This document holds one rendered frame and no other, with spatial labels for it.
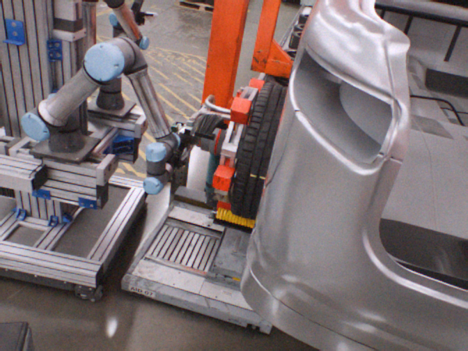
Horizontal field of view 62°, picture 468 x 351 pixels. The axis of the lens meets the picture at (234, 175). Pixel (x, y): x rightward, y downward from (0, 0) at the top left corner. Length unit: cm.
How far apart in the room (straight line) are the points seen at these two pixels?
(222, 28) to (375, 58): 157
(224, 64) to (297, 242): 155
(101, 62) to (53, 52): 57
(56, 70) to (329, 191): 146
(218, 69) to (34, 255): 139
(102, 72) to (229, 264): 123
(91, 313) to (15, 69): 121
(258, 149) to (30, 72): 106
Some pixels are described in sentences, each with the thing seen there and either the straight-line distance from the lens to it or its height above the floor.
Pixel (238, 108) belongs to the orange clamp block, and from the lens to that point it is 159.
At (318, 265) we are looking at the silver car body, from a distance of 92.
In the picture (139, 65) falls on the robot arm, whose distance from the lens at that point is 151.
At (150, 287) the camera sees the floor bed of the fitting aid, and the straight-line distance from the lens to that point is 218.
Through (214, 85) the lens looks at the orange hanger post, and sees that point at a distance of 234.
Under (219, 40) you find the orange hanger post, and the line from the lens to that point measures 227.
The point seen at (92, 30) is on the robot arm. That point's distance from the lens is 220.
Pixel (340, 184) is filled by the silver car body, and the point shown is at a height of 134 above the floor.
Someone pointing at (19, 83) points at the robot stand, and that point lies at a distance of 202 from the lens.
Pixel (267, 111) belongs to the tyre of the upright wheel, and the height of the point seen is 113.
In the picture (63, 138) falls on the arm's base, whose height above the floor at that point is 88.
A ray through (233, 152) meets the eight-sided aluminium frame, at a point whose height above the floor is 96.
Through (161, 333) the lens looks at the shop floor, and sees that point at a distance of 211.
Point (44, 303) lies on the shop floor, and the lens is 227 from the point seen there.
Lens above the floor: 173
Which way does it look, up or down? 32 degrees down
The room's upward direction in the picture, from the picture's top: 11 degrees clockwise
